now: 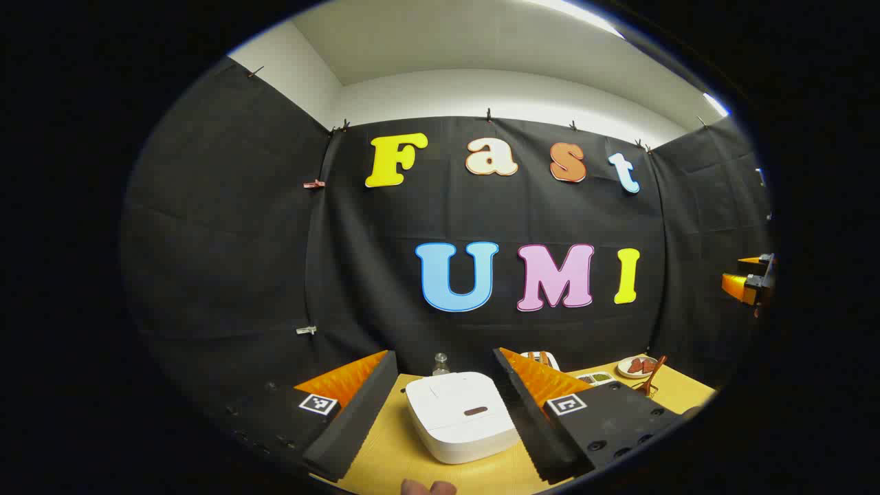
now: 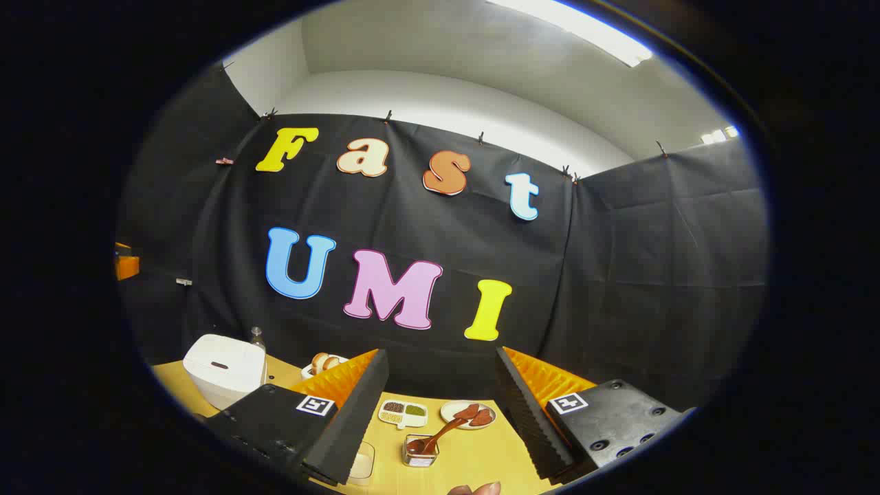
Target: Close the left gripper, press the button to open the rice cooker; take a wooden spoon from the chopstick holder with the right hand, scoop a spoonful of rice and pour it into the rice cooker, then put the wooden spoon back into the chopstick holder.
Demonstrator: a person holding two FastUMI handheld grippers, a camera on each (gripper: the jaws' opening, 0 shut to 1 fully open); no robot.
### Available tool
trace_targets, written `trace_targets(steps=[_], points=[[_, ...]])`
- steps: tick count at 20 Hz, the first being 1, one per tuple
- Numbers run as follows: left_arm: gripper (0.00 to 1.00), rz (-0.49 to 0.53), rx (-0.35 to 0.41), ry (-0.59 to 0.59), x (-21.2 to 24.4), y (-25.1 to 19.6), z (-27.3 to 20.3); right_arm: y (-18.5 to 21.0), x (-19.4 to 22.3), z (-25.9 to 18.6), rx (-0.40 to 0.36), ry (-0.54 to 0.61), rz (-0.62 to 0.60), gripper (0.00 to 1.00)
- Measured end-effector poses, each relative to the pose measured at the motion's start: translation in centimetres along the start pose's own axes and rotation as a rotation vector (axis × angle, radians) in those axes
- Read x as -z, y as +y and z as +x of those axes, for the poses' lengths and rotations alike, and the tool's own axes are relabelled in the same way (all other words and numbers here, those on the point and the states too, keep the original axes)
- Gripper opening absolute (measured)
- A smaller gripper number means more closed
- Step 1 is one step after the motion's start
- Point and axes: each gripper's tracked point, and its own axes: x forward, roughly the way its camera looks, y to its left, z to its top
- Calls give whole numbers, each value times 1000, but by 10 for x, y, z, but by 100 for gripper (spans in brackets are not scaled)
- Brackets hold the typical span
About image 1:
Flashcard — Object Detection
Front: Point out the white toaster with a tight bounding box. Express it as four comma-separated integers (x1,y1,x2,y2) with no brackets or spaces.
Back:
520,351,560,373

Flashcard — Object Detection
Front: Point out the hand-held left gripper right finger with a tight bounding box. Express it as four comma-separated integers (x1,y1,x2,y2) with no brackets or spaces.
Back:
491,347,699,484

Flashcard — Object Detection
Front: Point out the small white round plate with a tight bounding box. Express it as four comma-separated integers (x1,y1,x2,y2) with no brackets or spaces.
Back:
617,356,659,380

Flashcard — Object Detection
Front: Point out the white rice cooker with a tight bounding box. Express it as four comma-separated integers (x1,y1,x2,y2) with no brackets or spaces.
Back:
405,372,521,465

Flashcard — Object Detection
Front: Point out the black backdrop cloth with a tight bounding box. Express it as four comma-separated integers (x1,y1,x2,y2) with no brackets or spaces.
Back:
120,56,774,413

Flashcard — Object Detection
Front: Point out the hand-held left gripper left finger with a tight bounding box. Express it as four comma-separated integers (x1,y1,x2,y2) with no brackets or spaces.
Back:
217,349,400,483

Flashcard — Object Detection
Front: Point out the long ceiling light strip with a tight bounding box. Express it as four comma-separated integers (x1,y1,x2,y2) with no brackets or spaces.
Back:
536,0,626,39

